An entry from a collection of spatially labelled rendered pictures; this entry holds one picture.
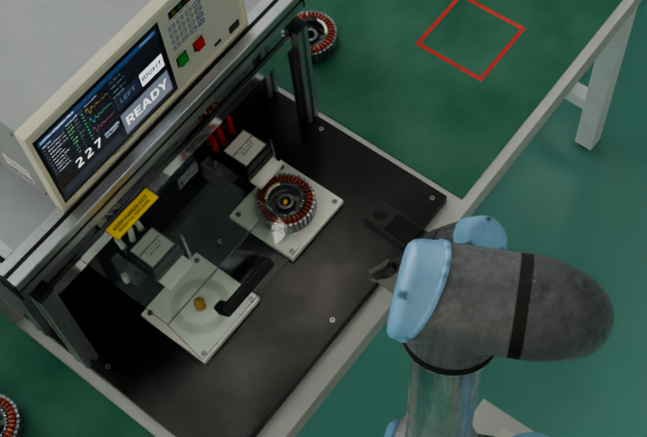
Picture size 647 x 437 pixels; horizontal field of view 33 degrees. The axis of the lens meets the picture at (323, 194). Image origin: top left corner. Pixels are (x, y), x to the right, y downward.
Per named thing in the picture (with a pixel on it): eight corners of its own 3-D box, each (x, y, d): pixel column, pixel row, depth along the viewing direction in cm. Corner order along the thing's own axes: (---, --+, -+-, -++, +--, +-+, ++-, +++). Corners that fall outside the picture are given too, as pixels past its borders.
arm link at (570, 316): (643, 265, 114) (589, 292, 162) (536, 249, 115) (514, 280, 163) (630, 377, 112) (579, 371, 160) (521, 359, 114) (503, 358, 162)
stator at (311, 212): (329, 201, 203) (327, 192, 199) (291, 245, 199) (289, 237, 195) (282, 171, 206) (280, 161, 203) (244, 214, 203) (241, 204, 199)
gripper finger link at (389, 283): (379, 307, 188) (411, 291, 181) (355, 284, 187) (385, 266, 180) (388, 295, 190) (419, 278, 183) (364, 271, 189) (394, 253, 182)
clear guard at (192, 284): (302, 244, 174) (298, 227, 168) (202, 360, 165) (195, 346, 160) (150, 141, 185) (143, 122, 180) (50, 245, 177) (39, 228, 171)
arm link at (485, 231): (458, 264, 155) (467, 206, 157) (426, 271, 165) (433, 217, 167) (507, 276, 157) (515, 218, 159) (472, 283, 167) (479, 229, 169)
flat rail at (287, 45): (299, 39, 192) (297, 29, 190) (50, 303, 171) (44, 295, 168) (294, 37, 193) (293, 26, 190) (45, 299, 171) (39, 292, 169)
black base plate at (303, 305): (447, 201, 205) (447, 195, 203) (224, 475, 182) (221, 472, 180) (253, 81, 221) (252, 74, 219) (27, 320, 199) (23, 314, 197)
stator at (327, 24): (296, 72, 221) (295, 62, 218) (274, 33, 226) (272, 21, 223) (347, 52, 223) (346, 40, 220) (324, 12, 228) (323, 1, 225)
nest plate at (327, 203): (344, 203, 204) (343, 199, 203) (293, 262, 198) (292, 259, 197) (281, 162, 209) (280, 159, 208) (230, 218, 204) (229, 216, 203)
